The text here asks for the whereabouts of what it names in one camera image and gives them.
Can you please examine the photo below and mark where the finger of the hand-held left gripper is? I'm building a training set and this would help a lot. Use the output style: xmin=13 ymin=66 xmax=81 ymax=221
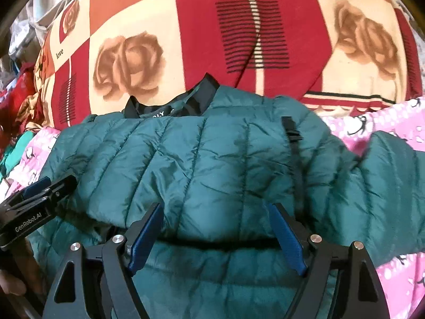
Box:
xmin=0 ymin=174 xmax=78 ymax=215

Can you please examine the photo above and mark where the teal puffer jacket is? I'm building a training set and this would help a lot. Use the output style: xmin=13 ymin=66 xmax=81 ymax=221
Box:
xmin=27 ymin=72 xmax=425 ymax=319

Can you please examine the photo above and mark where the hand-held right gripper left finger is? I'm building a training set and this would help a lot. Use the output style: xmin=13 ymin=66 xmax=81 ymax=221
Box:
xmin=42 ymin=202 xmax=164 ymax=319

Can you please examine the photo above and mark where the person's left hand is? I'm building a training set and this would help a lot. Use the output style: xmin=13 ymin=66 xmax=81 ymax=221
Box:
xmin=0 ymin=269 xmax=28 ymax=296

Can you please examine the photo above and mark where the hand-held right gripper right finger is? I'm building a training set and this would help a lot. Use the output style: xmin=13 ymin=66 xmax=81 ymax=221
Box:
xmin=267 ymin=202 xmax=391 ymax=319

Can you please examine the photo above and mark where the pile of colourful clothes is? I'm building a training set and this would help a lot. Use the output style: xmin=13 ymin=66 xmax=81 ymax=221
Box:
xmin=0 ymin=0 xmax=47 ymax=187

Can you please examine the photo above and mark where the red rose-print blanket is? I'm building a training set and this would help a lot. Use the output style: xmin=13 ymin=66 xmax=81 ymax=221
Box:
xmin=33 ymin=0 xmax=424 ymax=133

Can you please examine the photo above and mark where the pink penguin-print bedsheet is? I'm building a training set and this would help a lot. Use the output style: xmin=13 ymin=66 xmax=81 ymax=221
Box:
xmin=0 ymin=96 xmax=425 ymax=319

